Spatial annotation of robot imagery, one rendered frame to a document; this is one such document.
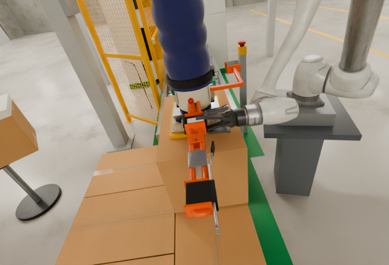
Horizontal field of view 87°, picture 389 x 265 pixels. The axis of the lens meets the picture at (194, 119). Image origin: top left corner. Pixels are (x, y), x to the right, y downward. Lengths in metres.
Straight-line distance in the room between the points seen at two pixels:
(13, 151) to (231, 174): 1.68
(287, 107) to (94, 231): 1.16
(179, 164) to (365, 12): 0.92
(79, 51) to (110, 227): 1.55
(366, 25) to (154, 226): 1.30
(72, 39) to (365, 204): 2.73
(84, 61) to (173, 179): 1.59
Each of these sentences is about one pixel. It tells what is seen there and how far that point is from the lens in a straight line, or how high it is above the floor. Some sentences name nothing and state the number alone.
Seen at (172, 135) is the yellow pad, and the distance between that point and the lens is 1.01.
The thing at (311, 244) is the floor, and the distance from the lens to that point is 1.80.
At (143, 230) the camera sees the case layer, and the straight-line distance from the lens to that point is 1.25.
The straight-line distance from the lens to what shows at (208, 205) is 0.57.
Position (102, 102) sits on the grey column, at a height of 0.64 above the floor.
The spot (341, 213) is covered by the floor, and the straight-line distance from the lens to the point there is 1.98.
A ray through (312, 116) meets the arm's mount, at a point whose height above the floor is 0.82.
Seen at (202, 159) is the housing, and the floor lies 1.10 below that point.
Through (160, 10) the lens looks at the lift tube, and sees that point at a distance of 0.88.
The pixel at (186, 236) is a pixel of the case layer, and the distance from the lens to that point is 1.17.
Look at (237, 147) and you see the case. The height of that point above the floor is 0.96.
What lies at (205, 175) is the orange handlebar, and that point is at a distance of 0.64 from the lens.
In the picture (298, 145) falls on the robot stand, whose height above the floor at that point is 0.55.
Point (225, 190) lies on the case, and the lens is 1.10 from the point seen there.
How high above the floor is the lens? 1.58
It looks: 34 degrees down
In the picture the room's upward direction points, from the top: 11 degrees counter-clockwise
